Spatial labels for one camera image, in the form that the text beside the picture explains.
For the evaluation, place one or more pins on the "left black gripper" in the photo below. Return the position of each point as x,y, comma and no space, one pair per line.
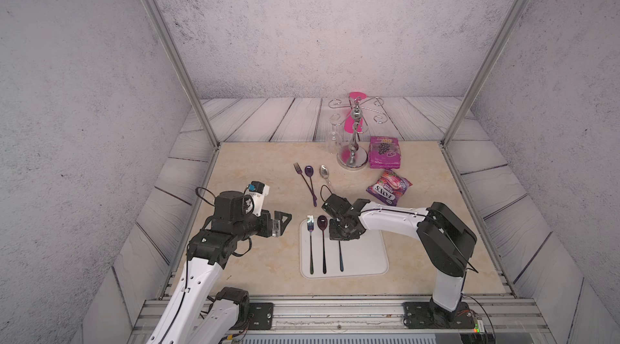
277,229

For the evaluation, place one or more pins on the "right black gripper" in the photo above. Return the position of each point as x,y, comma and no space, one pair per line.
333,236

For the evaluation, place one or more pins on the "green handled fork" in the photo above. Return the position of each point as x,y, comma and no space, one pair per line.
310,228

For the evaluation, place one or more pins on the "blue fork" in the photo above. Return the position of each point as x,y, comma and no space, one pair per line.
341,262

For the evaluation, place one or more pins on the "silver spoon pink handle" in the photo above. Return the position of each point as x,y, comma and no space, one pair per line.
324,173

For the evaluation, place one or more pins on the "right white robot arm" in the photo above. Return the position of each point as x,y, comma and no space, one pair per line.
448,241

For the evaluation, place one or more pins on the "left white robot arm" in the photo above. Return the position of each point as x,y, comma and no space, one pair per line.
186,319

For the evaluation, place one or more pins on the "purple fork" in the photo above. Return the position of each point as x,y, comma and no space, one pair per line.
299,171

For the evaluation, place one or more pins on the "white square tray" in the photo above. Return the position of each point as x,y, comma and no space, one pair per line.
366,256

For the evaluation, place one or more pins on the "pink candy bag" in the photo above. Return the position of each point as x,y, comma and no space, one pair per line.
389,188

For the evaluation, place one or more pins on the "silver cup holder stand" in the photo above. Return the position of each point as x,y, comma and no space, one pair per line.
351,156

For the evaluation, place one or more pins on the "purple snack bag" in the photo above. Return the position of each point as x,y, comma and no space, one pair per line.
384,153

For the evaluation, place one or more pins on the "clear glass cup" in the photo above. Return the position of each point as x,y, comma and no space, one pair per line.
335,137

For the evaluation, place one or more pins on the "pink cup on stand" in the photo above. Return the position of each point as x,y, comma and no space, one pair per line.
354,124

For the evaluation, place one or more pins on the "purple spoon dark handle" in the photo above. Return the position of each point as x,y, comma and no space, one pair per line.
309,172

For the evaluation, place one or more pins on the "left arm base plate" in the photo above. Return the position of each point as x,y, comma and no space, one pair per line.
254,316

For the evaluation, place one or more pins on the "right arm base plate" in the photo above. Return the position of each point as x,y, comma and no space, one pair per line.
427,315

